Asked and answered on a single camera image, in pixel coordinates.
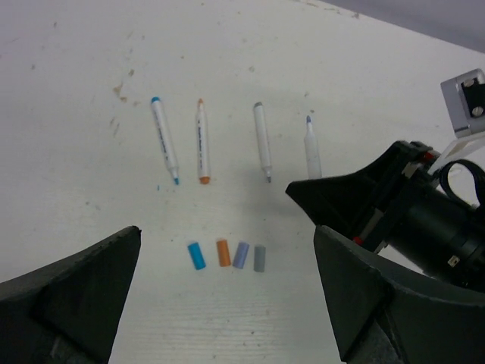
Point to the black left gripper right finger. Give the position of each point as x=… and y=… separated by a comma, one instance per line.
x=382, y=312

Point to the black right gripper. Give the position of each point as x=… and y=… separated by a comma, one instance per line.
x=396, y=200

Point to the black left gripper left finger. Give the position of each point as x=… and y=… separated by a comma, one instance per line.
x=69, y=311

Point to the purple capped white pen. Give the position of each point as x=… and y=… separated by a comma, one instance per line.
x=311, y=151

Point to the grey capped white pen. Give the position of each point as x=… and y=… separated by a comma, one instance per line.
x=263, y=140

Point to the grey pen cap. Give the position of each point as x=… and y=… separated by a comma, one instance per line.
x=259, y=258

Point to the purple pen cap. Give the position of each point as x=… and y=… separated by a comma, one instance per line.
x=240, y=256

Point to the orange pen cap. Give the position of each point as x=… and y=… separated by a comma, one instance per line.
x=223, y=253

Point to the blue pen cap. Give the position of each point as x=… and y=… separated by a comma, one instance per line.
x=196, y=255

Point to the orange capped white pen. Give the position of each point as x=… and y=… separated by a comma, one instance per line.
x=203, y=163

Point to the blue capped white pen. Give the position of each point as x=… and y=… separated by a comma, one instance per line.
x=164, y=136

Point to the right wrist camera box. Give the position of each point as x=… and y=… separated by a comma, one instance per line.
x=464, y=98

